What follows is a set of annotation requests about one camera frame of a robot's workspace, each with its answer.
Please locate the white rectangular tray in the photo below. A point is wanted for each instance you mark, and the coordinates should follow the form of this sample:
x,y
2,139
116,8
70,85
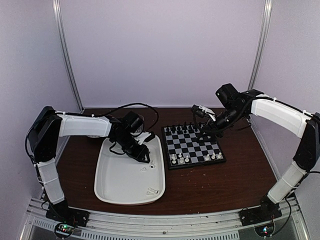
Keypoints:
x,y
118,179

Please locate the right aluminium frame post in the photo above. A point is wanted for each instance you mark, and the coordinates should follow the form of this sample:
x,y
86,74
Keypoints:
x,y
263,36

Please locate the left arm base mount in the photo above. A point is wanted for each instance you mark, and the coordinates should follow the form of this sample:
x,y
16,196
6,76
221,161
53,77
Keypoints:
x,y
71,216

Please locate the left aluminium frame post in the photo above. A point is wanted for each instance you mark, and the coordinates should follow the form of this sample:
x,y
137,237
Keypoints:
x,y
66,57

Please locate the patterned ceramic plate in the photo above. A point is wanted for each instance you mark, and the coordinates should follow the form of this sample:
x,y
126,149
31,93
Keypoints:
x,y
94,136

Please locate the front aluminium rail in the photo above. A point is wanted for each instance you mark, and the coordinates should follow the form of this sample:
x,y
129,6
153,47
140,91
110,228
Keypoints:
x,y
223,225

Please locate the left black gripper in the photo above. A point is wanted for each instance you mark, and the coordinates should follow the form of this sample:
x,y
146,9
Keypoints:
x,y
139,155

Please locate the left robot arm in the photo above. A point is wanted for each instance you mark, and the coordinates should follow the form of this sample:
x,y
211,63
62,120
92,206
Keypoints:
x,y
49,134

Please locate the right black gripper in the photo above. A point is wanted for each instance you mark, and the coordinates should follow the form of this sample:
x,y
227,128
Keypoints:
x,y
211,128

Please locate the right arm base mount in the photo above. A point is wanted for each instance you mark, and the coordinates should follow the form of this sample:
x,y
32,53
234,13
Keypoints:
x,y
255,215

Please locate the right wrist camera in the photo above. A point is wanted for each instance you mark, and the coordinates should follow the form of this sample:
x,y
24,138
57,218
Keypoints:
x,y
202,111

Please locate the aluminium frame post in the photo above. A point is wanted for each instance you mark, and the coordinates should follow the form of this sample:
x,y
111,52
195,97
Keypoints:
x,y
263,36
66,57

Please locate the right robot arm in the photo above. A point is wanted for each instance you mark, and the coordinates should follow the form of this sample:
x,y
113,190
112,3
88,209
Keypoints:
x,y
288,132

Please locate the white chess piece pair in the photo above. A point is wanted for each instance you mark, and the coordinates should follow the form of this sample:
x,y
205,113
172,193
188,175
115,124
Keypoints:
x,y
151,191

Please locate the black and white chessboard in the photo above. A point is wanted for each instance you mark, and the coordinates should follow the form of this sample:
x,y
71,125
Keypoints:
x,y
190,145

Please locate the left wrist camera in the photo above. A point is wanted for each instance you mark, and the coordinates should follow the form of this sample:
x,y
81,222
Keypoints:
x,y
144,137

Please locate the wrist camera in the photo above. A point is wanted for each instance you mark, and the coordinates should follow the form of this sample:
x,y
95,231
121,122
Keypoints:
x,y
202,111
144,137

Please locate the black chess pieces row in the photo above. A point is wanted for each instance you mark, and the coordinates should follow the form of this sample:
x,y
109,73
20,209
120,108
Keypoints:
x,y
180,129

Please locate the white chess bishop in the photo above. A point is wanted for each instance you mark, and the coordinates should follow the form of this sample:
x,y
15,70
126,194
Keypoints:
x,y
187,159

